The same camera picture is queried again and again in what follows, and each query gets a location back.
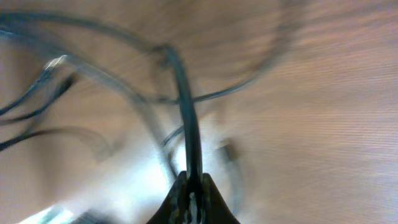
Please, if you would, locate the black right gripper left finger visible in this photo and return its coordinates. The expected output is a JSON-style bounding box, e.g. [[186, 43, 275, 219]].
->
[[147, 171, 190, 224]]

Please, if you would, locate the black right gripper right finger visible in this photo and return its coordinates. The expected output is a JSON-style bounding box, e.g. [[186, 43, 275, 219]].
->
[[202, 173, 239, 224]]

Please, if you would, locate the thick black cable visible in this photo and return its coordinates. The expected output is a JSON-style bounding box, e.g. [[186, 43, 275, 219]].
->
[[0, 12, 246, 218]]

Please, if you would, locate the thin black usb cable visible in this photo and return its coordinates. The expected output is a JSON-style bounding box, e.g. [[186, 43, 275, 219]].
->
[[0, 54, 125, 162]]

